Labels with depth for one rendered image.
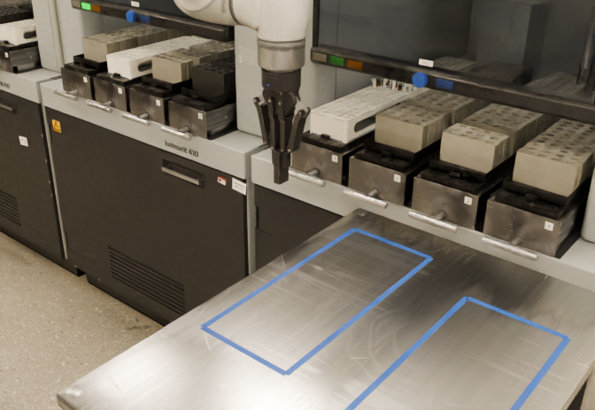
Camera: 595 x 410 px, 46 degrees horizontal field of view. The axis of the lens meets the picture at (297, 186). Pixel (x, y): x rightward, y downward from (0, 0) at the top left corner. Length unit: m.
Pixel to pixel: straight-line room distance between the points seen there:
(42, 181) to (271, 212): 1.02
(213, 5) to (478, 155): 0.57
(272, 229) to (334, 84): 0.37
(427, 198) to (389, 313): 0.46
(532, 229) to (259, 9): 0.62
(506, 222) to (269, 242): 0.62
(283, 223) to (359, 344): 0.78
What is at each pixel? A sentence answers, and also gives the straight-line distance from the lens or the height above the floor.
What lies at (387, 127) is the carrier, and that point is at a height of 0.86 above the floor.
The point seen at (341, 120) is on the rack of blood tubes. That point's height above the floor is 0.86.
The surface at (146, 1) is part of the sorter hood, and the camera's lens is 1.90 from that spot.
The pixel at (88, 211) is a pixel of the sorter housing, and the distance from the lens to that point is 2.28.
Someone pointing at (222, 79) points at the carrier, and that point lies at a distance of 1.74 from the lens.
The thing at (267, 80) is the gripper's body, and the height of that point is 0.99.
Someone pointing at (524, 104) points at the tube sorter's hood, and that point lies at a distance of 1.30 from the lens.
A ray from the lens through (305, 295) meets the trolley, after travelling 0.98.
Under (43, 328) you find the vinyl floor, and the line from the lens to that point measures 2.41.
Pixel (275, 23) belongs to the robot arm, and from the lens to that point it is 1.27.
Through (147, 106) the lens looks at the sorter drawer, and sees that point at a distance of 1.87.
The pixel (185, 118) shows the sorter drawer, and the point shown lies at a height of 0.77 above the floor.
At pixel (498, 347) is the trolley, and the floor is 0.82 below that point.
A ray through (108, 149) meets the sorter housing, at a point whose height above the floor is 0.60.
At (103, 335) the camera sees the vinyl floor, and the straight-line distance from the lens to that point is 2.33.
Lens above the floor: 1.37
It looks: 26 degrees down
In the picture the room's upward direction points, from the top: 1 degrees clockwise
